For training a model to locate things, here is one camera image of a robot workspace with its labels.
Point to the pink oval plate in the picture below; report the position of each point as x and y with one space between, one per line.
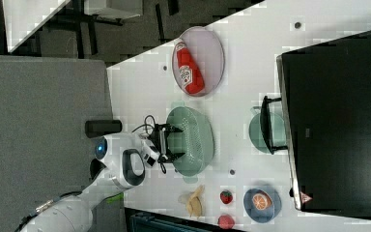
207 51

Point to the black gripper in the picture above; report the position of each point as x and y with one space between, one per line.
158 138

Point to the green pot lid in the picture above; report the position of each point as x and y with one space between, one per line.
277 131

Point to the green plastic strainer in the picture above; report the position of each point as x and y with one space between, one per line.
196 141

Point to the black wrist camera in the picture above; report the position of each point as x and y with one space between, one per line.
97 128

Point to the black toaster oven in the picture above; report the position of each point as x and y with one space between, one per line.
325 94

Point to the orange slice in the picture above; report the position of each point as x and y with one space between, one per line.
261 201

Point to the red apple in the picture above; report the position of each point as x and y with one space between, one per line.
225 222

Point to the yellow banana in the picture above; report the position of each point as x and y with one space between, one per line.
192 202

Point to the red strawberry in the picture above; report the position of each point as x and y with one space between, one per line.
226 197

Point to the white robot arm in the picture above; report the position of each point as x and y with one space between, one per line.
125 156

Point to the red ketchup bottle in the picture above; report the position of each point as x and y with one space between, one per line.
191 77

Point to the blue bowl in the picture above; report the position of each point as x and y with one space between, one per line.
266 215

